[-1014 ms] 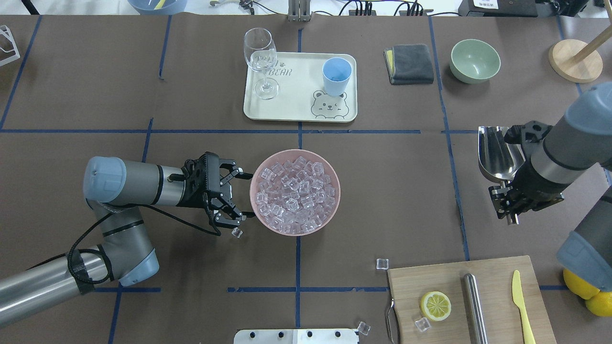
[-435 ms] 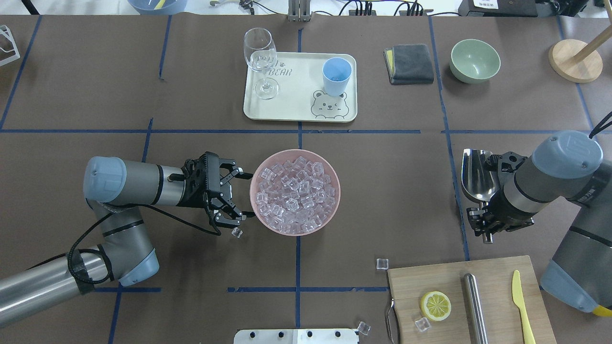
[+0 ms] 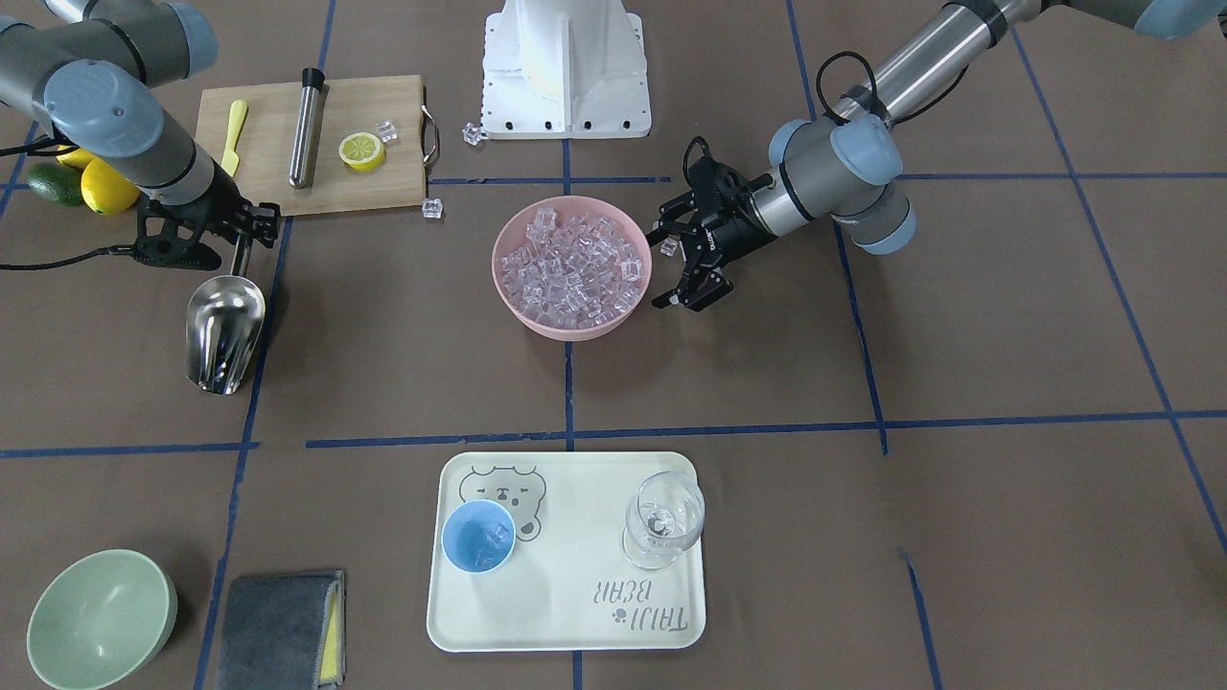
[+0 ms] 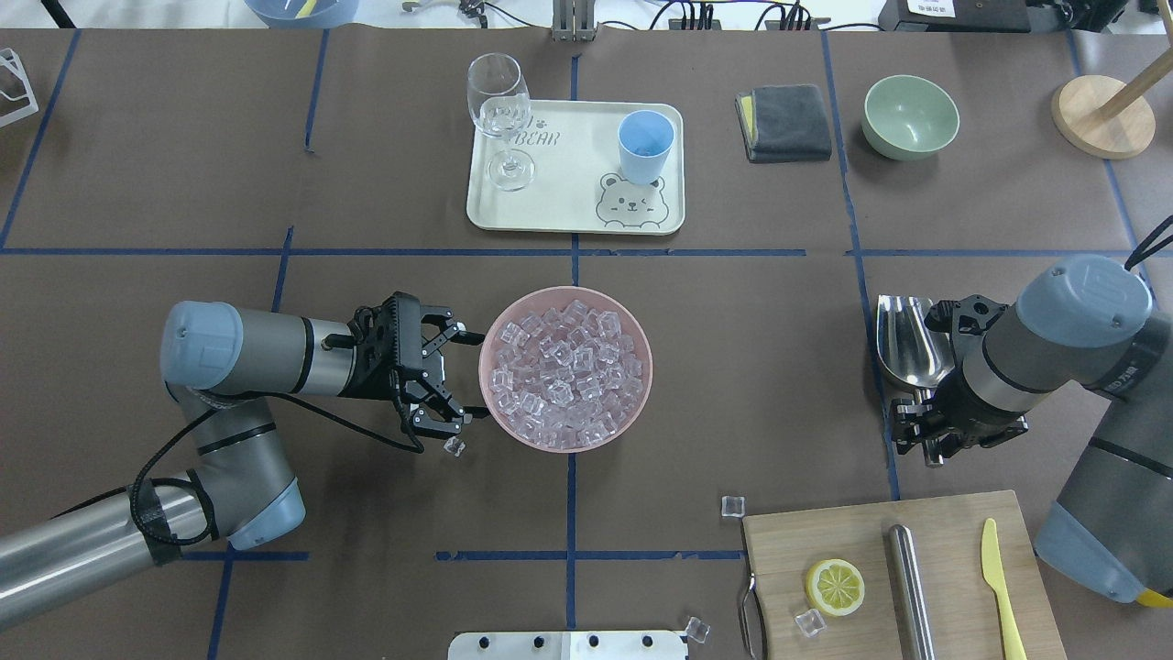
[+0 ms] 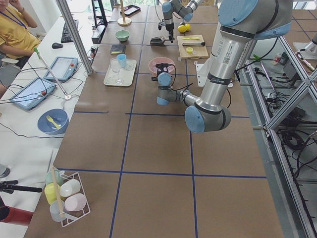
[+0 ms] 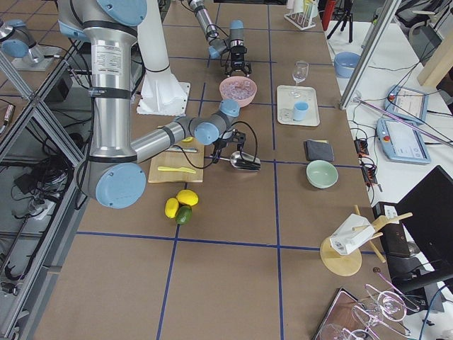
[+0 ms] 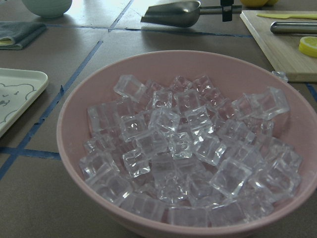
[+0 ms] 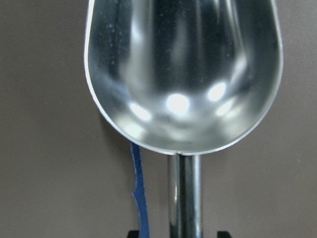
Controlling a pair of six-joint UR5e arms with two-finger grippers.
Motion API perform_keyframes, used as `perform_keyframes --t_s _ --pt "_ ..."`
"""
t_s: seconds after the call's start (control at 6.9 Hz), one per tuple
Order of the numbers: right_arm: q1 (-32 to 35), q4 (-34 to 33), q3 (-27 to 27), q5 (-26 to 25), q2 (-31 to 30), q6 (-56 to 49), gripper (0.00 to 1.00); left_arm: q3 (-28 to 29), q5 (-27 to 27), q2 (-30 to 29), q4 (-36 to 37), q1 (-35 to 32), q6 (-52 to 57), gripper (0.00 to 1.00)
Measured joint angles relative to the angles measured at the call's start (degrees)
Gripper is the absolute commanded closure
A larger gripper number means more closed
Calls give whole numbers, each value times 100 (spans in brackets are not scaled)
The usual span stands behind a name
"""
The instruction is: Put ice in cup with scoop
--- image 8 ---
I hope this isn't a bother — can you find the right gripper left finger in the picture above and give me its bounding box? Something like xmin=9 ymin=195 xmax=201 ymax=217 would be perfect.
xmin=127 ymin=230 xmax=141 ymax=238

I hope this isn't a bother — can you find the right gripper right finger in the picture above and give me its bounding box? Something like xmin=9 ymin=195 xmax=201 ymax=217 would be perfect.
xmin=217 ymin=231 xmax=232 ymax=238

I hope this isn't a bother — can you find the stainless steel ice scoop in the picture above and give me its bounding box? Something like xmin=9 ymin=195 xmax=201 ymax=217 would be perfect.
xmin=84 ymin=0 xmax=283 ymax=238

